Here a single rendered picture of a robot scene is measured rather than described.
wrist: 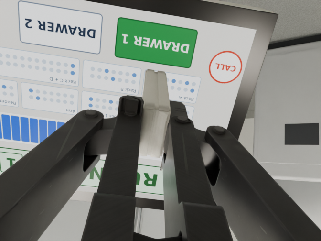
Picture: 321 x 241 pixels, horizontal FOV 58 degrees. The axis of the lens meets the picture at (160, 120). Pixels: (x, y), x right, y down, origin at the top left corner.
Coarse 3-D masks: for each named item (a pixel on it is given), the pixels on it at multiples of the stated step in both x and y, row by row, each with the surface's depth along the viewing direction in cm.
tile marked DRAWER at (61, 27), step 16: (32, 16) 33; (48, 16) 33; (64, 16) 33; (80, 16) 33; (96, 16) 33; (32, 32) 33; (48, 32) 33; (64, 32) 33; (80, 32) 33; (96, 32) 33; (64, 48) 34; (80, 48) 34; (96, 48) 34
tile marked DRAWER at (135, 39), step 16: (128, 32) 33; (144, 32) 33; (160, 32) 34; (176, 32) 34; (192, 32) 34; (128, 48) 34; (144, 48) 34; (160, 48) 34; (176, 48) 34; (192, 48) 34; (160, 64) 35; (176, 64) 35
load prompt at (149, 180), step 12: (0, 156) 41; (12, 156) 41; (0, 168) 42; (96, 168) 42; (144, 168) 42; (156, 168) 42; (84, 180) 43; (96, 180) 43; (144, 180) 43; (156, 180) 43; (144, 192) 44; (156, 192) 44
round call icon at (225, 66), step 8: (216, 48) 34; (216, 56) 35; (224, 56) 35; (232, 56) 35; (240, 56) 35; (208, 64) 35; (216, 64) 35; (224, 64) 35; (232, 64) 35; (240, 64) 35; (208, 72) 36; (216, 72) 36; (224, 72) 36; (232, 72) 36; (240, 72) 36; (208, 80) 36; (216, 80) 36; (224, 80) 36; (232, 80) 36
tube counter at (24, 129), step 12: (0, 120) 38; (12, 120) 38; (24, 120) 38; (36, 120) 38; (48, 120) 38; (60, 120) 38; (0, 132) 39; (12, 132) 39; (24, 132) 39; (36, 132) 39; (48, 132) 39; (36, 144) 40
